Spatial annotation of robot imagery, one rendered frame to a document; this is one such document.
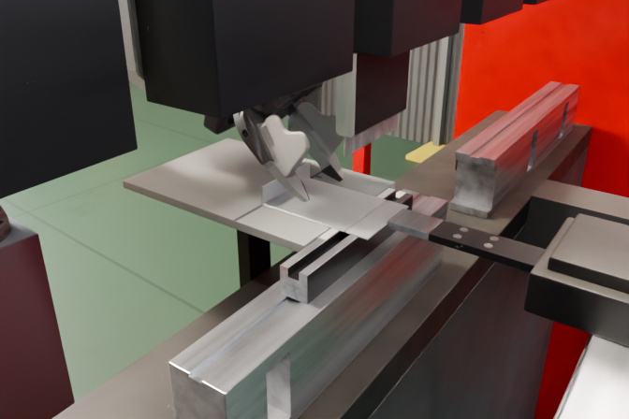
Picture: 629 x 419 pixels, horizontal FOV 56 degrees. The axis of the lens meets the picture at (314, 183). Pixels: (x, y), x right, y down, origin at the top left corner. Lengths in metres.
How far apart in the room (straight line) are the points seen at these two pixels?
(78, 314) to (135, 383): 1.69
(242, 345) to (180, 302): 1.77
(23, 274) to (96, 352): 0.98
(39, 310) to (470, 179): 0.80
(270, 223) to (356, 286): 0.11
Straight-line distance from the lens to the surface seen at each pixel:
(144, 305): 2.27
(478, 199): 0.92
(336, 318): 0.55
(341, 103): 0.53
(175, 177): 0.72
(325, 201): 0.63
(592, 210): 0.98
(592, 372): 0.48
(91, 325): 2.24
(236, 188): 0.68
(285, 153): 0.59
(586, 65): 1.38
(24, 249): 1.15
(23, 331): 1.22
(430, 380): 0.77
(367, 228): 0.58
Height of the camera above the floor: 1.28
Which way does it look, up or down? 24 degrees down
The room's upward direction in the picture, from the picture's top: straight up
